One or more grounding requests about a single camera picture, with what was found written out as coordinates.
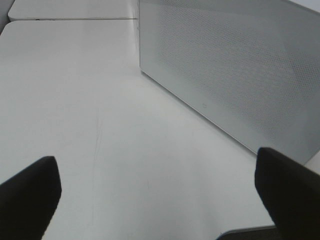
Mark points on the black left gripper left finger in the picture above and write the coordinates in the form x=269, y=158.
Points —
x=29, y=199

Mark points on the white microwave door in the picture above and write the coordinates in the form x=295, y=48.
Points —
x=251, y=67

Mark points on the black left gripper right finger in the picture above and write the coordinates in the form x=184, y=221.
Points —
x=290, y=193

